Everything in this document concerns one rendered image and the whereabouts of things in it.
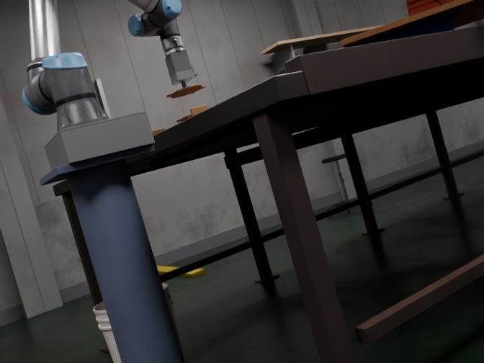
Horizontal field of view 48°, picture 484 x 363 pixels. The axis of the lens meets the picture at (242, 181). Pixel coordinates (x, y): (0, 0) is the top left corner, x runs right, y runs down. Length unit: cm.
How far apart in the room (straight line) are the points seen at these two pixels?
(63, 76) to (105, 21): 408
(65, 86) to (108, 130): 19
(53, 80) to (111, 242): 47
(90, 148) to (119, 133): 9
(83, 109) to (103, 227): 33
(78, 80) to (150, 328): 71
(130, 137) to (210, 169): 418
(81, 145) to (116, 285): 39
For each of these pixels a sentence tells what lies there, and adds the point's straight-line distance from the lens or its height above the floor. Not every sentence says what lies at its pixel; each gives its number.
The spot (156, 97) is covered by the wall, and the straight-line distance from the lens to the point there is 557.
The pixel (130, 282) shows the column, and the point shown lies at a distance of 153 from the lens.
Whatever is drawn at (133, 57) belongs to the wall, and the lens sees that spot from 561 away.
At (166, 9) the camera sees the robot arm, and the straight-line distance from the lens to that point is 189.
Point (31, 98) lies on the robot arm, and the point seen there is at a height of 111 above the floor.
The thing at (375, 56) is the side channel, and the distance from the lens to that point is 143.
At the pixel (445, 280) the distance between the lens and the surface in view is 168.
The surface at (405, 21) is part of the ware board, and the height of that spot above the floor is 103.
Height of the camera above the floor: 75
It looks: 2 degrees down
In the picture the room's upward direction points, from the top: 16 degrees counter-clockwise
